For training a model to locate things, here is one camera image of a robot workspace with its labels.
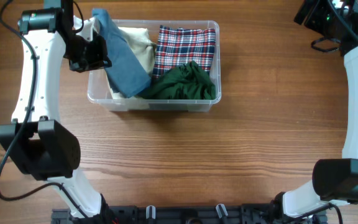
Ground blue denim jeans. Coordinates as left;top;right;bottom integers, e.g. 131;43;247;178
92;8;151;98

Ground cream white cloth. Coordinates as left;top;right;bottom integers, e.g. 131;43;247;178
104;27;157;100

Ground clear plastic storage container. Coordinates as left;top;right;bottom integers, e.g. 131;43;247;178
87;19;222;112

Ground red plaid cloth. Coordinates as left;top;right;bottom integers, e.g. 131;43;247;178
152;25;216;78

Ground green cloth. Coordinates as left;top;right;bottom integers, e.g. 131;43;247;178
139;61;216;100

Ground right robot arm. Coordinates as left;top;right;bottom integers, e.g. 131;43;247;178
266;0;358;223

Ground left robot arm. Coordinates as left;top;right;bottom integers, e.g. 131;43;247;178
0;1;118;223

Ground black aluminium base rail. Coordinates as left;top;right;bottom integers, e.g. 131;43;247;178
50;202;328;224

